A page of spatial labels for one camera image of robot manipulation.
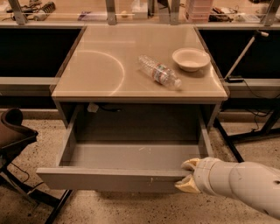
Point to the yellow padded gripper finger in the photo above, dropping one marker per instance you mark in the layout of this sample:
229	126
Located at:
187	185
190	164

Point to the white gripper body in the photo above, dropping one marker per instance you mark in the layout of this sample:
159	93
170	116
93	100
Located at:
205	174

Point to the grey top drawer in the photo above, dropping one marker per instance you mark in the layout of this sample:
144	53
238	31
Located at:
129	148

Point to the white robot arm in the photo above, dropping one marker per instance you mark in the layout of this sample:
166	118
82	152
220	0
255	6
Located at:
255	185

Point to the grey drawer cabinet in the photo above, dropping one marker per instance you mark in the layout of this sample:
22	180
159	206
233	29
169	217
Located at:
104	68

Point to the clear plastic water bottle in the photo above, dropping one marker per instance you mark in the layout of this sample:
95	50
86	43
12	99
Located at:
159	72

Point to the white bowl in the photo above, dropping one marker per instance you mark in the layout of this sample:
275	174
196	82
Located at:
191	59

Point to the white pole with black tip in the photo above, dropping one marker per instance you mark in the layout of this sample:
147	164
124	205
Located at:
248	45

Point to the pink stacked box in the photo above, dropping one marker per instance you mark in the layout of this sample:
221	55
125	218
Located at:
198	11

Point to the white box on shelf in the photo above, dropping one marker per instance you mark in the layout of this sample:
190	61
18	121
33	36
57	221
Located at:
139	9

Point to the dark office chair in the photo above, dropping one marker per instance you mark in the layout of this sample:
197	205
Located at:
14	207

